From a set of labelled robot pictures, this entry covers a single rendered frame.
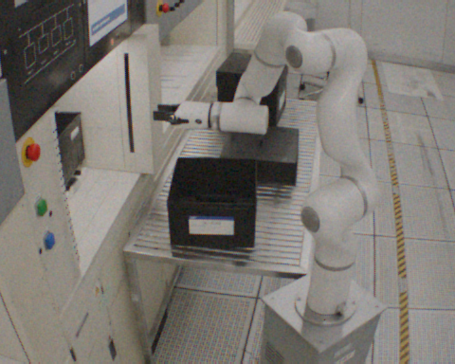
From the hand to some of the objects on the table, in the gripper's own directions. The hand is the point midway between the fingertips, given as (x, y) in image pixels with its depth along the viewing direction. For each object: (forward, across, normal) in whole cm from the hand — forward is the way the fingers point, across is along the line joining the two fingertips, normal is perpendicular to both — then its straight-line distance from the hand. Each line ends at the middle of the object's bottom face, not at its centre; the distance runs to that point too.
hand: (161, 112), depth 165 cm
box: (-15, -94, +43) cm, 104 cm away
